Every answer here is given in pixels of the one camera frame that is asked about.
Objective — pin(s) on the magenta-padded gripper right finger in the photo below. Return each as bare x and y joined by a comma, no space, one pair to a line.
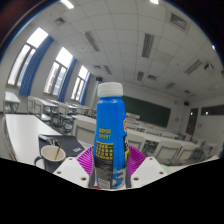
148,170

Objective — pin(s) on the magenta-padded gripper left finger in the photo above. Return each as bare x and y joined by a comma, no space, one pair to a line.
68,170

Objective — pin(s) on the blue white-capped drink bottle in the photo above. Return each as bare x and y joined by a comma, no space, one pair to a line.
110,116

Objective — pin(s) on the dark blue mug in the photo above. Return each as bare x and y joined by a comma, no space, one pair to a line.
50,163

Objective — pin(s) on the wooden stir stick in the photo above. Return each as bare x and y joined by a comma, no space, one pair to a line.
59,150

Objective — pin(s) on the black laptop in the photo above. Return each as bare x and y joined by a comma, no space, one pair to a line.
70,143

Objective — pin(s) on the classroom desks and chairs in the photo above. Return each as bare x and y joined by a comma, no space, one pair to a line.
166,148

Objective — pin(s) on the white lectern desk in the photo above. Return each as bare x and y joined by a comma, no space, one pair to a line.
132,116

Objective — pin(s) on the green chalkboard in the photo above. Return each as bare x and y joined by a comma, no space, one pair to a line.
150,111

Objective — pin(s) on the brown classroom door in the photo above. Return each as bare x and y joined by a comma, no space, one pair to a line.
192,121

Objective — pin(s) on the blue curtain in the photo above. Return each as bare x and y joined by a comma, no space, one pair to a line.
35,66
85,88
67,80

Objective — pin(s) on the tall classroom window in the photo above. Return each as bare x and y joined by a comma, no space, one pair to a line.
26,56
80,83
58,71

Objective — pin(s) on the ceiling lights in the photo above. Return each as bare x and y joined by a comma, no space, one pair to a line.
147,45

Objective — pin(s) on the ceiling air vents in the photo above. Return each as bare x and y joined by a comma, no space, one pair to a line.
178,20

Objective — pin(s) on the black wall speaker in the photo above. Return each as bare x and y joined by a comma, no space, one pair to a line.
186,103
99,79

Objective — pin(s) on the dark high wall window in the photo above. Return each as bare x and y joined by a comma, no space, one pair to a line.
213,110

